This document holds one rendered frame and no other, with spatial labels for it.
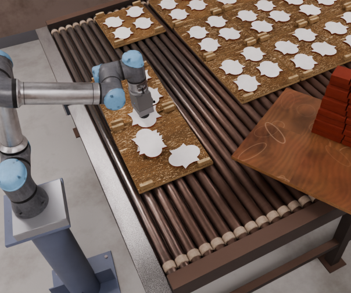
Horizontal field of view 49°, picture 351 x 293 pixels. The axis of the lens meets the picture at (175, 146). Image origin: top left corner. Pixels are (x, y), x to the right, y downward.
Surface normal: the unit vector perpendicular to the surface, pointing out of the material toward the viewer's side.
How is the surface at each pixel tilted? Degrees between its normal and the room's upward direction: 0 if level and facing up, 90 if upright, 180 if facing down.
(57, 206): 1
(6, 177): 7
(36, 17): 90
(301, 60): 0
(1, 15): 90
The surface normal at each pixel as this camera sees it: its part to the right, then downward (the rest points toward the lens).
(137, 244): -0.09, -0.67
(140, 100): 0.50, 0.61
